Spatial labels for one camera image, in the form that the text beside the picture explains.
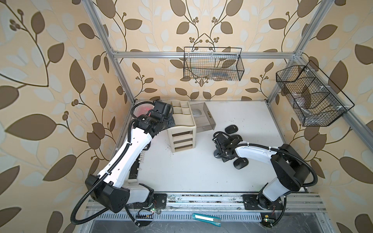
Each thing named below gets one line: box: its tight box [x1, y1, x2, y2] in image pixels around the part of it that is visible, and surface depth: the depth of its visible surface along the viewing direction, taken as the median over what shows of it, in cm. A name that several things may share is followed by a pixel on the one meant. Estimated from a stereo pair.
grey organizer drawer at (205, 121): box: [189, 101, 217, 134], surface depth 92 cm
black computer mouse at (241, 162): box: [233, 157, 249, 170], surface depth 88 cm
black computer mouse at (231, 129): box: [224, 124, 239, 134], surface depth 104 cm
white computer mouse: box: [192, 108, 203, 117], surface depth 95 cm
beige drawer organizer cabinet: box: [163, 99, 197, 153], surface depth 84 cm
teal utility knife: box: [191, 212, 221, 227], surface depth 71 cm
